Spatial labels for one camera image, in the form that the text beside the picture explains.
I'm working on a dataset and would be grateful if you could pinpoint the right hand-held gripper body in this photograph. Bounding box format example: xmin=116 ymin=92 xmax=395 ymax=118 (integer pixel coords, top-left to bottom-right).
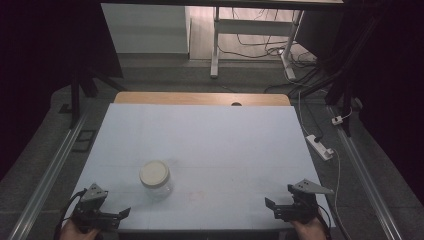
xmin=273 ymin=178 xmax=335 ymax=225

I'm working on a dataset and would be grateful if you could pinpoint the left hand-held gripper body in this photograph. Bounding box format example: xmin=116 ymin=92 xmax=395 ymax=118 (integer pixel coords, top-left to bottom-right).
xmin=70 ymin=183 xmax=122 ymax=234

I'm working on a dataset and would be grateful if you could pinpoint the clear glass jar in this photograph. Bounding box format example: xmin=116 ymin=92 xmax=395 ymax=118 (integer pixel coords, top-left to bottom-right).
xmin=141 ymin=173 xmax=175 ymax=200

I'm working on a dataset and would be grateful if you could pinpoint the cream round jar lid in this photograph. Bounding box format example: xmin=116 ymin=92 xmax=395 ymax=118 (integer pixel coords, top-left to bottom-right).
xmin=138 ymin=159 xmax=171 ymax=190

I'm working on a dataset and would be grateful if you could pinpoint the person's left hand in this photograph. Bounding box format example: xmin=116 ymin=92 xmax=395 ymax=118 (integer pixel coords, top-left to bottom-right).
xmin=59 ymin=218 xmax=101 ymax=240

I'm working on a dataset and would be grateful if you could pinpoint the person's right hand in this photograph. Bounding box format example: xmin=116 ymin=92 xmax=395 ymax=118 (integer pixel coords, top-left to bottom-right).
xmin=289 ymin=213 xmax=329 ymax=240

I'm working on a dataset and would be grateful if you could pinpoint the white power strip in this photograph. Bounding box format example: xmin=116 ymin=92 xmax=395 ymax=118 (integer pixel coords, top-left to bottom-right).
xmin=305 ymin=134 xmax=335 ymax=162

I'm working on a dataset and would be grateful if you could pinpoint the black floor plate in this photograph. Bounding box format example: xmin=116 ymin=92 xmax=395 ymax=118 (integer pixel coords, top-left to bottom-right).
xmin=71 ymin=129 xmax=98 ymax=154

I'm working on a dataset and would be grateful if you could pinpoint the white foam board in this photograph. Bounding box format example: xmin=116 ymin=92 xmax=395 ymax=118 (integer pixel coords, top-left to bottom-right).
xmin=57 ymin=102 xmax=336 ymax=232

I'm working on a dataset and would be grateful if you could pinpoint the black metal stand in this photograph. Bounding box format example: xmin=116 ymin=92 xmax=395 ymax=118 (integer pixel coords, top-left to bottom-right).
xmin=58 ymin=64 xmax=128 ymax=130
xmin=289 ymin=13 xmax=384 ymax=138

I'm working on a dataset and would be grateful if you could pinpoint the wooden table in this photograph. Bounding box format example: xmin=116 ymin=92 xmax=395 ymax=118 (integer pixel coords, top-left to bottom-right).
xmin=113 ymin=91 xmax=292 ymax=107

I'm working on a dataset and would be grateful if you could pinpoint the black curtain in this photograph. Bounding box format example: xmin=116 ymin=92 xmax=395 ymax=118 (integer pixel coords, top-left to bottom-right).
xmin=296 ymin=0 xmax=424 ymax=206
xmin=0 ymin=0 xmax=124 ymax=183

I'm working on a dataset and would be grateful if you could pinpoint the white cabinet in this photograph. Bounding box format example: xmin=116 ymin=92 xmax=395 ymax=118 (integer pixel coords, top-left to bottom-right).
xmin=100 ymin=3 xmax=192 ymax=55

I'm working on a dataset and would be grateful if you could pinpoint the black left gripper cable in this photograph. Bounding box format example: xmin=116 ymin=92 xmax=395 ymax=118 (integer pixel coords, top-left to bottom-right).
xmin=53 ymin=188 xmax=88 ymax=240

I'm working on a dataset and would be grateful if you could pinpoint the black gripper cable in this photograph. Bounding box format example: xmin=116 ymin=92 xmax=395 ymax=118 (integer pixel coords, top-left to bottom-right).
xmin=53 ymin=188 xmax=88 ymax=240
xmin=316 ymin=199 xmax=334 ymax=236

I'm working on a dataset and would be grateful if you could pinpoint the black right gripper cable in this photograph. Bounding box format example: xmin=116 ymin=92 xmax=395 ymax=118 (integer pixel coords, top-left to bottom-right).
xmin=316 ymin=199 xmax=334 ymax=236

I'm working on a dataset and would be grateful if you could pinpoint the thin white cable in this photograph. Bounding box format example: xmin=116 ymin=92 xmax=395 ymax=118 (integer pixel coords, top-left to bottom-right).
xmin=328 ymin=146 xmax=342 ymax=214

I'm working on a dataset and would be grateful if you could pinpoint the aluminium floor rail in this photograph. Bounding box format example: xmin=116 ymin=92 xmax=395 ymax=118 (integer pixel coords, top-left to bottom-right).
xmin=6 ymin=111 xmax=89 ymax=240
xmin=328 ymin=105 xmax=404 ymax=240

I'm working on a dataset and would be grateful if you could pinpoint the tangle of dark floor cables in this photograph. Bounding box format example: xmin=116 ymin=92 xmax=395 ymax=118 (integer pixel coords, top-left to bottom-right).
xmin=218 ymin=8 xmax=329 ymax=96

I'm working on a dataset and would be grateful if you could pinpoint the white desk frame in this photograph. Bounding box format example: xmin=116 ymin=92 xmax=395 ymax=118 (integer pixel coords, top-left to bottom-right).
xmin=209 ymin=6 xmax=305 ymax=81

